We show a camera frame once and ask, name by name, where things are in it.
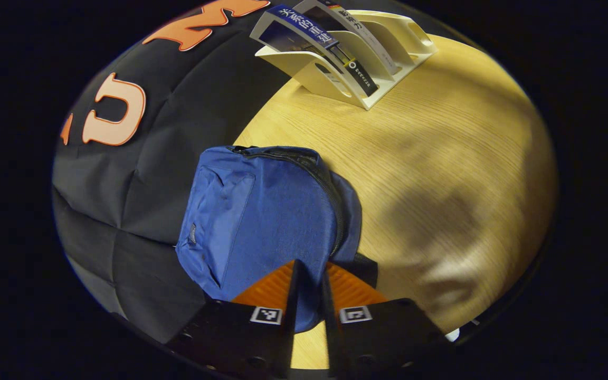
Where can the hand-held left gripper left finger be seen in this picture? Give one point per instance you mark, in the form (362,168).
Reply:
(291,338)

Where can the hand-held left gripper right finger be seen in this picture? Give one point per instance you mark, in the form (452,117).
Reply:
(333,338)

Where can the white plastic bookshelf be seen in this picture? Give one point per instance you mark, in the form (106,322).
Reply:
(304,74)

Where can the white spine book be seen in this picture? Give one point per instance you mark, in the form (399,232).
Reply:
(367,39)

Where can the blue spine book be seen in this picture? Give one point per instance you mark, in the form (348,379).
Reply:
(309,30)

